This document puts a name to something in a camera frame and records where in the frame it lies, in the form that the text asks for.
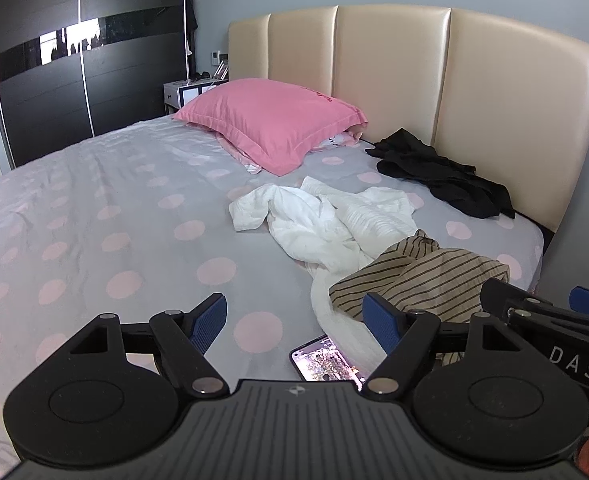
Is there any black garment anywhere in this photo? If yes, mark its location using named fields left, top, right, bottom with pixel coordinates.
left=365, top=128, right=516, bottom=220

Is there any bed with pink dotted sheet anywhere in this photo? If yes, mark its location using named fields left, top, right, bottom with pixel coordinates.
left=0, top=112, right=545, bottom=467

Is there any beige padded headboard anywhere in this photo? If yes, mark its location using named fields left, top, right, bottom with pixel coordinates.
left=228, top=5, right=589, bottom=233

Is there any white nightstand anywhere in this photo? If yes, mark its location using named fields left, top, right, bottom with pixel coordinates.
left=163, top=79, right=230, bottom=116

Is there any pink pillow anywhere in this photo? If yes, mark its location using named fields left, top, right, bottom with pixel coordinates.
left=173, top=78, right=368, bottom=177

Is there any floor lamp pole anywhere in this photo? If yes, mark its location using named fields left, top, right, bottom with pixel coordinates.
left=183, top=0, right=198, bottom=84

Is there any beige striped garment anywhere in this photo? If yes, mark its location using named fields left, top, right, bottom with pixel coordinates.
left=329, top=230, right=510, bottom=367

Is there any smartphone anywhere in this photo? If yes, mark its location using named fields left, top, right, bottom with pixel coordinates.
left=289, top=334, right=370, bottom=392

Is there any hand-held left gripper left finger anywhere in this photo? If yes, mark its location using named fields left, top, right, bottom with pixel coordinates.
left=67, top=292, right=230, bottom=397

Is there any dark sliding wardrobe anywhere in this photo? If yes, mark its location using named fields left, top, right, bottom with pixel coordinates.
left=0, top=0, right=195, bottom=168

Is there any patterned pillow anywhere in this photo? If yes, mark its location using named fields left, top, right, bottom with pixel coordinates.
left=217, top=130, right=364, bottom=175

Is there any white garment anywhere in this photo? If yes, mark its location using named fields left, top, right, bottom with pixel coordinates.
left=228, top=176, right=425, bottom=357

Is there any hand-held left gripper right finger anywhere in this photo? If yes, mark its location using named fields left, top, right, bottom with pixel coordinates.
left=362, top=292, right=525, bottom=397

